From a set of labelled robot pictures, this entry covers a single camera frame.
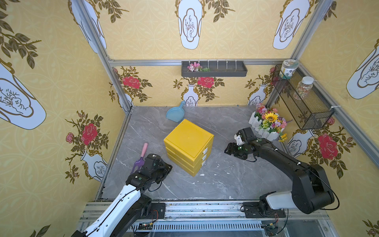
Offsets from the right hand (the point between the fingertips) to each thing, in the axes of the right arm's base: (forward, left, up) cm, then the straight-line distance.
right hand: (230, 150), depth 89 cm
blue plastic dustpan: (+35, +38, -8) cm, 52 cm away
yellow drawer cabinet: (-7, +24, +14) cm, 29 cm away
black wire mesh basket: (+17, -40, +20) cm, 48 cm away
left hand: (-12, +37, 0) cm, 38 cm away
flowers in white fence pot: (+14, -22, +9) cm, 28 cm away
